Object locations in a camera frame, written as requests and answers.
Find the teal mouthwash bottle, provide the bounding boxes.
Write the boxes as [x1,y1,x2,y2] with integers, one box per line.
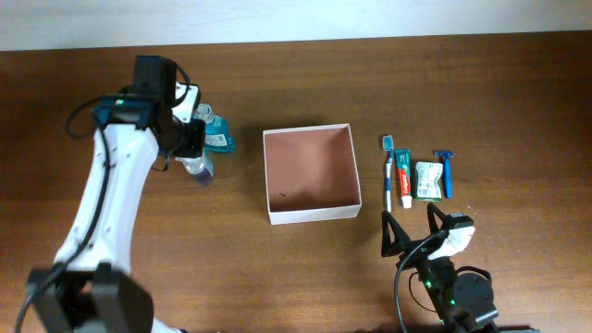
[195,104,235,154]

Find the clear bottle purple liquid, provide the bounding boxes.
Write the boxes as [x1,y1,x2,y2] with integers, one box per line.
[176,152,214,186]

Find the red green toothpaste tube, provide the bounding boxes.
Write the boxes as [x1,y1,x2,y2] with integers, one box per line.
[395,148,413,209]

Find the blue white toothbrush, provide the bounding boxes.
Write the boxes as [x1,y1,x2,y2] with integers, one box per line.
[382,135,394,213]

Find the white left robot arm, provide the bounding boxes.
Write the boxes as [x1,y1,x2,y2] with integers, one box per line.
[24,81,214,332]

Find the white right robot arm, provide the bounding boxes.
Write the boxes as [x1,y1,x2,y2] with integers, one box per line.
[381,203,536,333]

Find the green white packet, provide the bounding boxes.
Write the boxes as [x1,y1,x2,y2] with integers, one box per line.
[414,161,443,202]

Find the blue disposable razor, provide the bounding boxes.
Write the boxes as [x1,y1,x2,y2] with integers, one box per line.
[434,150,455,199]

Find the white cardboard box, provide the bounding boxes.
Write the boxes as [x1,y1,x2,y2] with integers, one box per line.
[263,124,363,226]

